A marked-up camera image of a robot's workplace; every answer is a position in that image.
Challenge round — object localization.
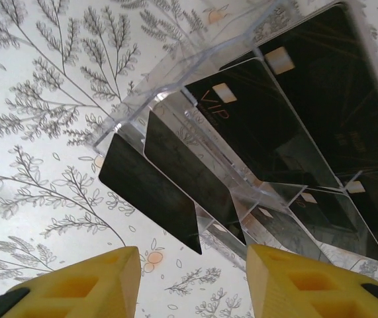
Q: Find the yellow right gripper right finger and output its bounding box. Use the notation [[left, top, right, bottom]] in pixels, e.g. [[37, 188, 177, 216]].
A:
[[246, 244, 378, 318]]

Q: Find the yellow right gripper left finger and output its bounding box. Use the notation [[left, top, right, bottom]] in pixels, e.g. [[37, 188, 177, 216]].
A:
[[0, 245, 142, 318]]

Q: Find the clear acrylic card stand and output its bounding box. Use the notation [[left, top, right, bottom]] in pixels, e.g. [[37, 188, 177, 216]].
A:
[[94, 0, 378, 269]]

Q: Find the floral patterned table cover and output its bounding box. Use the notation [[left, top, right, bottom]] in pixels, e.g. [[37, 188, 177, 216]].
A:
[[0, 0, 378, 318]]

